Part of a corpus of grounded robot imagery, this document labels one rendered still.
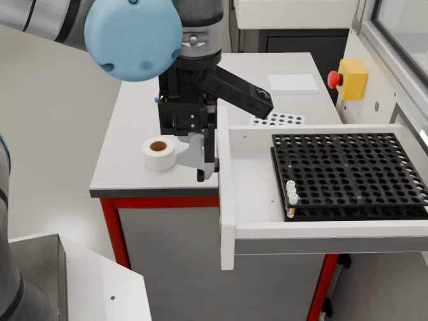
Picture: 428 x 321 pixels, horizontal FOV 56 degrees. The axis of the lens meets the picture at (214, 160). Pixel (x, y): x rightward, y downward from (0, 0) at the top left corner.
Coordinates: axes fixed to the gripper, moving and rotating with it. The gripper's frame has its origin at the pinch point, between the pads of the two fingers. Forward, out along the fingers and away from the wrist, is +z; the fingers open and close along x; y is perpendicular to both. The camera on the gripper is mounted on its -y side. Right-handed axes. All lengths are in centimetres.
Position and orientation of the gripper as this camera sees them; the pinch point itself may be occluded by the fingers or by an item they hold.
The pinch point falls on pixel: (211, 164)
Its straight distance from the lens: 65.3
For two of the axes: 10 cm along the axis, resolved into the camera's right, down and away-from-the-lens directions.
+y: -10.0, 0.1, -0.2
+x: 0.2, 6.4, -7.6
